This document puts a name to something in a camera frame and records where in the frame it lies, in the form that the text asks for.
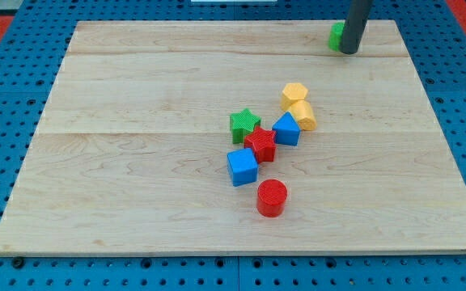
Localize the green block behind rod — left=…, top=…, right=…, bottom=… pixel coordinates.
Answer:
left=328, top=22, right=345, bottom=52

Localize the light wooden board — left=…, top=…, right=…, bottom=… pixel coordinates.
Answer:
left=0, top=20, right=466, bottom=257

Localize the red cylinder block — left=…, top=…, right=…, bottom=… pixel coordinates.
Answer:
left=256, top=179, right=288, bottom=217

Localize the yellow hexagon block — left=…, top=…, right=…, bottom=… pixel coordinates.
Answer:
left=280, top=82, right=308, bottom=111

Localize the blue triangular prism block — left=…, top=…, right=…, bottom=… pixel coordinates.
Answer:
left=272, top=112, right=301, bottom=146

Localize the blue cube block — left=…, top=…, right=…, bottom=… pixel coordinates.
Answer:
left=227, top=148, right=258, bottom=187

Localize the red star block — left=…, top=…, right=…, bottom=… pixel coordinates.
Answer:
left=244, top=125, right=277, bottom=163

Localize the yellow lying cylinder block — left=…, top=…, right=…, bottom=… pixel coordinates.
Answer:
left=288, top=100, right=317, bottom=131

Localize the green star block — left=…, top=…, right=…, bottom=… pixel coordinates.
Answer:
left=230, top=108, right=261, bottom=144

